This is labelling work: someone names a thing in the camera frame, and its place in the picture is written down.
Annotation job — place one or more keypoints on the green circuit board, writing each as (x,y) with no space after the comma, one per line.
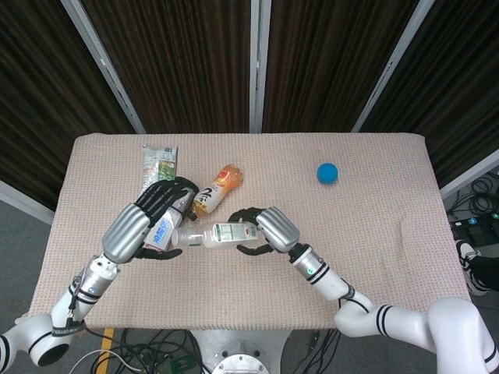
(181,365)

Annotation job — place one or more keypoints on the black round can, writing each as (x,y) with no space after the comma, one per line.
(184,204)

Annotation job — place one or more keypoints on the white green snack packet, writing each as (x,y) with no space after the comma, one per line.
(158,163)

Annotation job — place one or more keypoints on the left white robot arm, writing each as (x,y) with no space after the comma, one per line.
(58,311)

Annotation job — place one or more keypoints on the black power box green lights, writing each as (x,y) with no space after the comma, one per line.
(473,228)

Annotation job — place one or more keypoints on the pink woven table cloth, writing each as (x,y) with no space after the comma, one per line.
(234,292)

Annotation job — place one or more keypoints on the black white sneaker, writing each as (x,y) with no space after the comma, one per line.
(466,253)

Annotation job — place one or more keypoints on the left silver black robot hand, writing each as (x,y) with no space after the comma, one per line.
(124,233)

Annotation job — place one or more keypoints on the clear plastic bottle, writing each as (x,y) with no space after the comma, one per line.
(218,235)

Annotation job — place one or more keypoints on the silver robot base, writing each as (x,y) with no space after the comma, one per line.
(241,358)

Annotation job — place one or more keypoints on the black trouser leg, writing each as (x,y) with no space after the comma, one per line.
(487,270)

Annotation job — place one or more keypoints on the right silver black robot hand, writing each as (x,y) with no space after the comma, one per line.
(278,230)

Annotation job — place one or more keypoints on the orange drink bottle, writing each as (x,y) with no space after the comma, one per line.
(216,191)

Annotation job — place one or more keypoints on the dark brown divider panel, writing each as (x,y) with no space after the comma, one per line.
(327,66)
(183,66)
(456,89)
(39,97)

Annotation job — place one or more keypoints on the blue ball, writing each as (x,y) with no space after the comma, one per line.
(328,174)

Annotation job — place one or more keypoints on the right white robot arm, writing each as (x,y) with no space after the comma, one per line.
(390,319)

